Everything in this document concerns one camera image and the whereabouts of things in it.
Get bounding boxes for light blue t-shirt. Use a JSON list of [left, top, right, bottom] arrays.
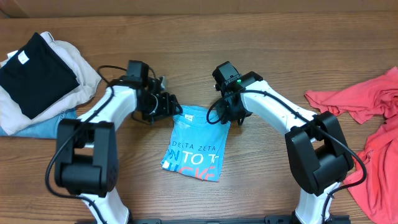
[[161, 105, 231, 182]]

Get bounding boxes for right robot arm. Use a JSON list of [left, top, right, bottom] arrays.
[[212, 62, 354, 223]]

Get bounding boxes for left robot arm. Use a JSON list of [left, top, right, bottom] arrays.
[[45, 60, 183, 224]]

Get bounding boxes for folded blue jeans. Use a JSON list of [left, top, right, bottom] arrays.
[[1, 108, 77, 139]]

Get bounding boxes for folded black shirt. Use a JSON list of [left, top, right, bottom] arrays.
[[1, 33, 79, 119]]

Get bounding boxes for folded beige garment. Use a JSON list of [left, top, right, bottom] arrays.
[[1, 31, 101, 135]]

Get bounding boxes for red t-shirt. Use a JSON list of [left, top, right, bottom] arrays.
[[305, 67, 397, 223]]

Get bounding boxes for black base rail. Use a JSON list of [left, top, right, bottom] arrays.
[[127, 214, 351, 224]]

